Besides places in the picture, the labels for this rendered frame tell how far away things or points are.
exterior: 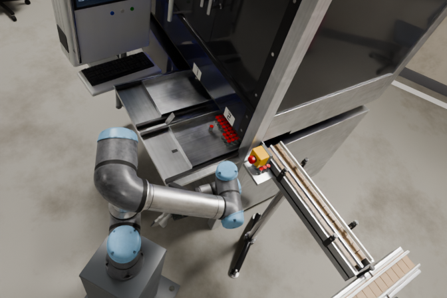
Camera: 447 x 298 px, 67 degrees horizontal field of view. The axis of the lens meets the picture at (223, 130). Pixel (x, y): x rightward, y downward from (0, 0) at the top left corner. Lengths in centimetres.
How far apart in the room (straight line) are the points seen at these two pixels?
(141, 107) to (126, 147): 84
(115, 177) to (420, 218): 278
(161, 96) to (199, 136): 33
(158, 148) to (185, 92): 42
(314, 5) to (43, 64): 272
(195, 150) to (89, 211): 106
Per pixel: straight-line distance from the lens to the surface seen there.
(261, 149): 158
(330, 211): 168
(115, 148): 99
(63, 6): 192
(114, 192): 95
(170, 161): 163
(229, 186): 115
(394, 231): 310
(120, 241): 131
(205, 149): 169
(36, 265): 242
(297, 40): 119
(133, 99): 186
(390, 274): 171
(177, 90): 193
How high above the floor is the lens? 225
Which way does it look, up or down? 50 degrees down
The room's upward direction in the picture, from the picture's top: 19 degrees clockwise
